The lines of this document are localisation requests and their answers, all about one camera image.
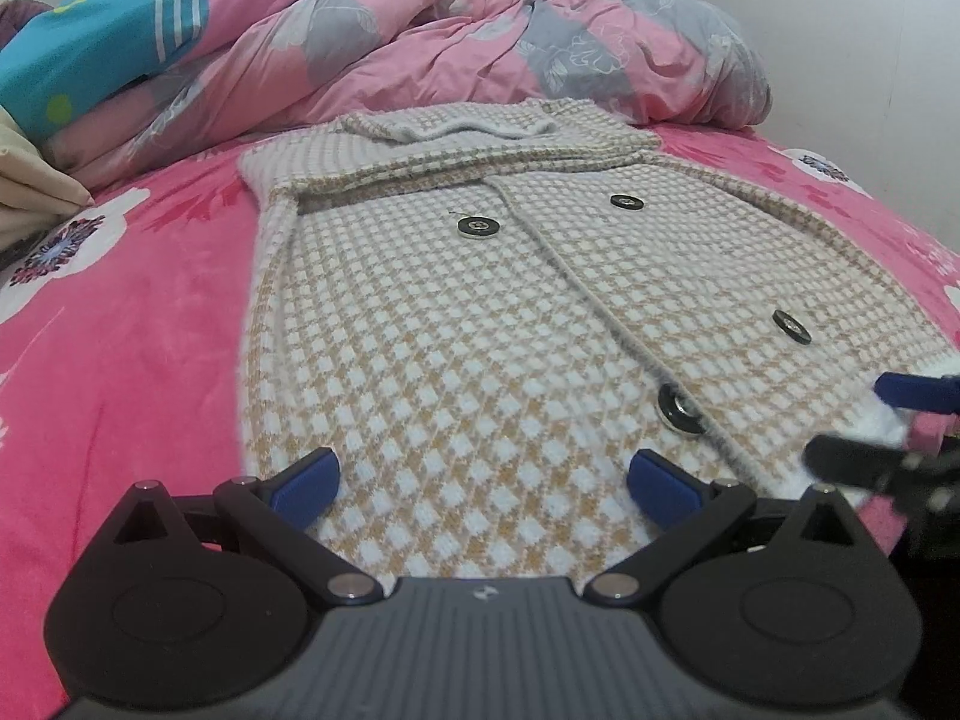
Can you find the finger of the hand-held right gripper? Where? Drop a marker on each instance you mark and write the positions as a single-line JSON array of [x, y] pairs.
[[847, 461], [915, 392]]

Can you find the dark brown cloth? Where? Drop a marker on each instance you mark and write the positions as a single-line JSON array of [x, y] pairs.
[[22, 19]]

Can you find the pink and grey quilt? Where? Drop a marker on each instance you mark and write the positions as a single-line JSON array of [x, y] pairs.
[[450, 37]]

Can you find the pink floral bed sheet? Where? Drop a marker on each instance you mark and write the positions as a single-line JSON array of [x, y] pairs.
[[135, 360]]

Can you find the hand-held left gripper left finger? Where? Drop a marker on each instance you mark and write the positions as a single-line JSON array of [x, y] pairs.
[[307, 484]]

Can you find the beige checked knit coat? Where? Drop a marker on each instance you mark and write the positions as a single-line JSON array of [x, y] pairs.
[[465, 360]]

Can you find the beige folded garment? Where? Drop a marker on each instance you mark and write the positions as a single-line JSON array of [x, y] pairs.
[[34, 180]]

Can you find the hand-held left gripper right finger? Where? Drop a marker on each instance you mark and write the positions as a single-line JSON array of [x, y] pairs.
[[660, 491]]

